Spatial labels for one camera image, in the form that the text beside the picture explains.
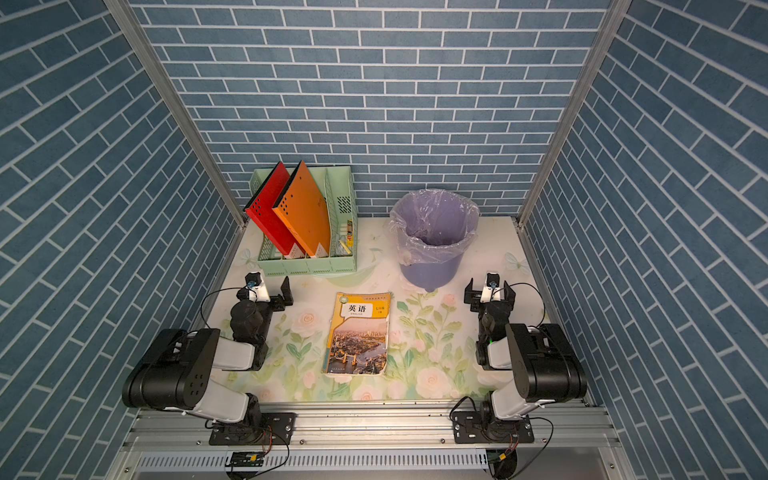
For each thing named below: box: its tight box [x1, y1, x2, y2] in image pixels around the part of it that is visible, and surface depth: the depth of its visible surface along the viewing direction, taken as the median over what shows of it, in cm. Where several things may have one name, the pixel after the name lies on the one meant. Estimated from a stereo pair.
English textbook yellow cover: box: [323, 292, 392, 375], surface depth 90 cm
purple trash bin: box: [390, 190, 480, 291], surface depth 93 cm
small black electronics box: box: [225, 452, 265, 467], surface depth 73 cm
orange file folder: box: [272, 160, 331, 256], surface depth 98 cm
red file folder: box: [244, 161, 312, 255], surface depth 89 cm
